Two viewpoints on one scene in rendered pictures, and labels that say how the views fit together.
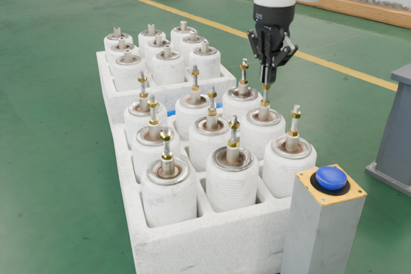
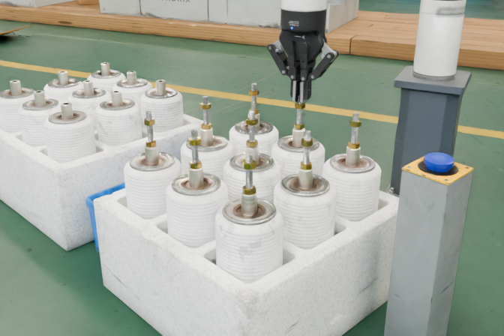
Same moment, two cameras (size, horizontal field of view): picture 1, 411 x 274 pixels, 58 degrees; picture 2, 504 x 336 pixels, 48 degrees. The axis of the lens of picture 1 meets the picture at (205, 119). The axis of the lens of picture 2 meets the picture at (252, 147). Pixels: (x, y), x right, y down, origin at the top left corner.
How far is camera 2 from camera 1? 0.39 m
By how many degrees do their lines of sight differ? 25
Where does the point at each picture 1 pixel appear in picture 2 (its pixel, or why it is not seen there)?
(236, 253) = (333, 297)
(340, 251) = (456, 238)
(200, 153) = not seen: hidden behind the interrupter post
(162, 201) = (259, 244)
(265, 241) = (355, 274)
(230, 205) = (317, 239)
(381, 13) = not seen: hidden behind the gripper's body
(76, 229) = not seen: outside the picture
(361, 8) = (274, 35)
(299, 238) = (418, 237)
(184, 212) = (278, 256)
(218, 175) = (303, 203)
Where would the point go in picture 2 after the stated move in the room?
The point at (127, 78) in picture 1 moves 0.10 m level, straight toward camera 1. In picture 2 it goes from (74, 142) to (96, 157)
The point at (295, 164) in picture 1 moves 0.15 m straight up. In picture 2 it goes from (368, 177) to (376, 87)
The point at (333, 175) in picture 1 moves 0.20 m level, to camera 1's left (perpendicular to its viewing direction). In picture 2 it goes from (441, 157) to (315, 187)
